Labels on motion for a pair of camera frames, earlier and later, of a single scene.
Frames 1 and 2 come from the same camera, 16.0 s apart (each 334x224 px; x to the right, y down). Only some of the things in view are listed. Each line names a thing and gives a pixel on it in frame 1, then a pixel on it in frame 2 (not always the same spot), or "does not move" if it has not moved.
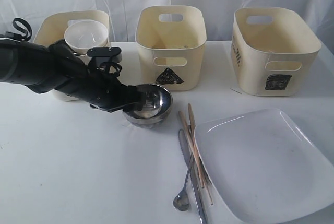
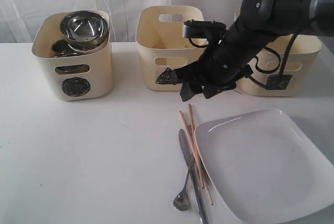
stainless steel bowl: x=158 y=101 to x=84 y=28
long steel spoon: x=181 y=201 does not move
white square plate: x=264 y=168 does not move
